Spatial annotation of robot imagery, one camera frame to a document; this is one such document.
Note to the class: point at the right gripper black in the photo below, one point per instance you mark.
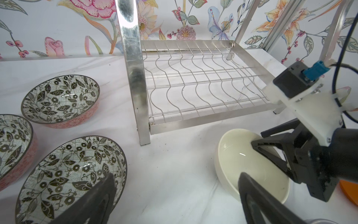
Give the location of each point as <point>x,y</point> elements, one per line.
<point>321,167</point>

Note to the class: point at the cream bowl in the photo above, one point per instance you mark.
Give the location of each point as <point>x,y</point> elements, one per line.
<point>234,155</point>

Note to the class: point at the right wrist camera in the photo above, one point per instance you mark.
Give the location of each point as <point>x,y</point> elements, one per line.
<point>298,88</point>

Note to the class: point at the stainless steel dish rack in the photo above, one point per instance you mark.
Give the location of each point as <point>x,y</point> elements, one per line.
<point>182,83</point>

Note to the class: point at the aluminium right corner post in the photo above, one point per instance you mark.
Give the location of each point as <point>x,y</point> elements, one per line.
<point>288,14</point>

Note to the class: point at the patterned bowl far back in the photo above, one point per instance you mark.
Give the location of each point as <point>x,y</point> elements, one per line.
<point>62,102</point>

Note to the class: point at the patterned bowl front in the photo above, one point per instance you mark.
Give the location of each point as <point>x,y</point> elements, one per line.
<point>66,174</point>

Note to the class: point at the purple bowl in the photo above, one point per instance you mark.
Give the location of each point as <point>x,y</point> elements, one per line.
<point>319,221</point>

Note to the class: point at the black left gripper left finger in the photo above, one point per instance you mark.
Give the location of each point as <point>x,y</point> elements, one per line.
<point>94,207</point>

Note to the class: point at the patterned bowl near doll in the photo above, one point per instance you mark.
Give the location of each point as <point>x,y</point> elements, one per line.
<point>18,147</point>

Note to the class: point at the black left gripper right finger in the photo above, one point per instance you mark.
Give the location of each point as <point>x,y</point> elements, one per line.
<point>260,206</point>

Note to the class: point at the orange white bowl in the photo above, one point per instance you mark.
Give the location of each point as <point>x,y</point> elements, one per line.
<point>350,190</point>

